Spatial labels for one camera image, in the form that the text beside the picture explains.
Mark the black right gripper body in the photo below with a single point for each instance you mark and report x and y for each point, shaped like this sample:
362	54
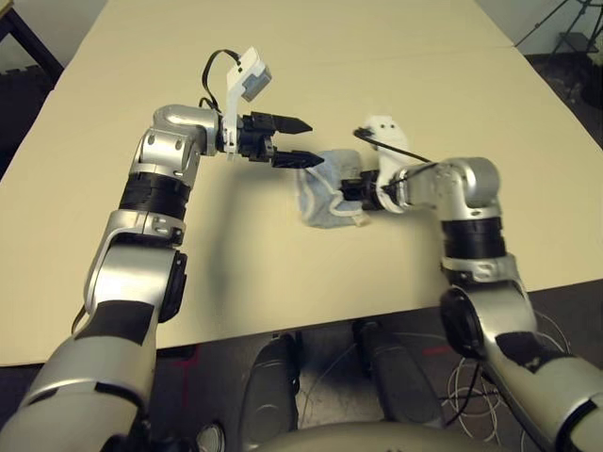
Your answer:
365	190

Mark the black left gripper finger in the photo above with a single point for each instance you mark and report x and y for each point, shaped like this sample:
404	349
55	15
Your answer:
289	124
297	159

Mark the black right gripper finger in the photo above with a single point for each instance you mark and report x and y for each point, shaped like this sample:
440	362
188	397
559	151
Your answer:
348	184
347	195

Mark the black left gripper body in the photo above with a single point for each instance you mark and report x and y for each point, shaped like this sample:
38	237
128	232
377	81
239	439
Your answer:
256	136

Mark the light blue rag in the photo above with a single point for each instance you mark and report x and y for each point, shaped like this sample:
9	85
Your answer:
325	188

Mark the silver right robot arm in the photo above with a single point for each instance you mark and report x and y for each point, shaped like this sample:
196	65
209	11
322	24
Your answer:
490	301

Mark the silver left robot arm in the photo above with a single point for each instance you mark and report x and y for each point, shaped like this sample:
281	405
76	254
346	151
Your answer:
136	263

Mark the dark grey robot right leg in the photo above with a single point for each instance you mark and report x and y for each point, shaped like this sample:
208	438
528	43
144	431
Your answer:
400	376

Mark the black foam floor mat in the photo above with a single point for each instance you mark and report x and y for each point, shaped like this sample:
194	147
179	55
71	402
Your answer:
19	117

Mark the beige robot waist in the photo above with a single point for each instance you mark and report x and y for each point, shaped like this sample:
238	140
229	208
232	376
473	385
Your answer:
363	440

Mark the black framed side table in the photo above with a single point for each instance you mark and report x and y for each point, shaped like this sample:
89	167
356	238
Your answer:
28	42

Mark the black tripod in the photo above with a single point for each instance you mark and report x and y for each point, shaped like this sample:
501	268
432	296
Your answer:
575	42

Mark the grey bystander shoe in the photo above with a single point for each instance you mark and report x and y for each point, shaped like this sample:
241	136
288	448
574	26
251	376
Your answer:
209	440

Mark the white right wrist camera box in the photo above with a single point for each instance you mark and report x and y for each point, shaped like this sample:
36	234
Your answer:
388	136

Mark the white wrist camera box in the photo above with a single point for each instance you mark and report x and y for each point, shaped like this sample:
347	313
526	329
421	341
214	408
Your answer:
249	70
388	136

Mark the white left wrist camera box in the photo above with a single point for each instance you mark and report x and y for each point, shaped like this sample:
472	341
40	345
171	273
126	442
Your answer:
249	70

